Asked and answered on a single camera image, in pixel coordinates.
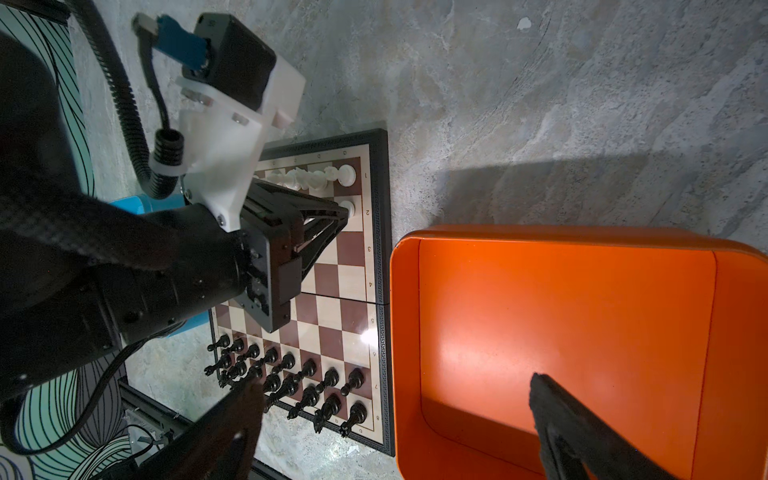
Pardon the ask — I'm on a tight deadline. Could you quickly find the white rook left corner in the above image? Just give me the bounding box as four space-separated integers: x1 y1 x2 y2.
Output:
337 164 357 188

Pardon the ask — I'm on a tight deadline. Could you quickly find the blue plastic tray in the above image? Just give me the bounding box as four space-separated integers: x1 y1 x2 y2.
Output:
111 193 210 336

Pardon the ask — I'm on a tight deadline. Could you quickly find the white queen chess piece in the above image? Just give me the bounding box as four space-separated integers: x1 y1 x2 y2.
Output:
284 168 309 190

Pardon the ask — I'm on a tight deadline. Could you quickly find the black bishop chess piece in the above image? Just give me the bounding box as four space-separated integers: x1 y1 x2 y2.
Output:
287 386 321 420

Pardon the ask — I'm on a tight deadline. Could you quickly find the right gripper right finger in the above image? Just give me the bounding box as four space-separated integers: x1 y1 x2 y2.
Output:
529 373 673 479

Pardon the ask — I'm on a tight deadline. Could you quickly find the folding chess board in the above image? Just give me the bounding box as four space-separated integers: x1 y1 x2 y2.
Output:
209 129 394 455

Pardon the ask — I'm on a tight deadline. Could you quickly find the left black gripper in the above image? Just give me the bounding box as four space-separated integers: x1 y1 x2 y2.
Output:
237 179 349 333

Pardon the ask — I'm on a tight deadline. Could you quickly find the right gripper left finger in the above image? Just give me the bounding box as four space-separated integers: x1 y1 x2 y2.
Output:
132 379 265 479

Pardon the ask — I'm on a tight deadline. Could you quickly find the black rook far corner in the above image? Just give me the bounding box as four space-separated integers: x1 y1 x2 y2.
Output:
204 353 232 376

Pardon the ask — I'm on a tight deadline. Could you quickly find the black rook chess piece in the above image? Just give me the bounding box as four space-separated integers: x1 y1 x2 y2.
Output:
339 401 368 438

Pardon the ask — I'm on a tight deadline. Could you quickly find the black knight chess piece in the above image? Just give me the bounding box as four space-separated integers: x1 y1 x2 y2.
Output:
312 394 342 434

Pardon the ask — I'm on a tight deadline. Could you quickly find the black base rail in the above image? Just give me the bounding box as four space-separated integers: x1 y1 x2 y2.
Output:
95 381 286 479

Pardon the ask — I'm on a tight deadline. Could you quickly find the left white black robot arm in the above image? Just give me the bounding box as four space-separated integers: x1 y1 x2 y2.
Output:
1 1 349 456

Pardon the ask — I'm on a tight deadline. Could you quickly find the white knight chess piece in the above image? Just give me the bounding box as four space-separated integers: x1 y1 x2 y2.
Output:
323 166 339 183

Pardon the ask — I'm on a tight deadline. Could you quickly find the white bishop chess piece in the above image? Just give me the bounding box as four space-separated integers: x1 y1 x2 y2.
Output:
306 170 328 190

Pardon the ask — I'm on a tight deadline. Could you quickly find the black king chess piece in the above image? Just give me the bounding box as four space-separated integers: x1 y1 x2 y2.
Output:
264 374 301 412

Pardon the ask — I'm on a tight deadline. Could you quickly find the black pawn near edge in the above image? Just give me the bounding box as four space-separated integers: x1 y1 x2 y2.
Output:
340 368 366 397

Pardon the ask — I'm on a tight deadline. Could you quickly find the black pawn in tray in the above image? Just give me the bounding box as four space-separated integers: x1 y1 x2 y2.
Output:
206 334 231 352

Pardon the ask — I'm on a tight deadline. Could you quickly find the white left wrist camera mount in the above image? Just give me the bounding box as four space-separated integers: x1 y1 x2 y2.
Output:
149 56 305 232

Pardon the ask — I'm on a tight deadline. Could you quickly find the orange plastic tray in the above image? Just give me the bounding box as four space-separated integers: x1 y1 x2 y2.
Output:
390 225 767 479

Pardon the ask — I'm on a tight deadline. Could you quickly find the black queen chess piece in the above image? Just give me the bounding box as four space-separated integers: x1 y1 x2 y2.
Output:
263 373 282 395

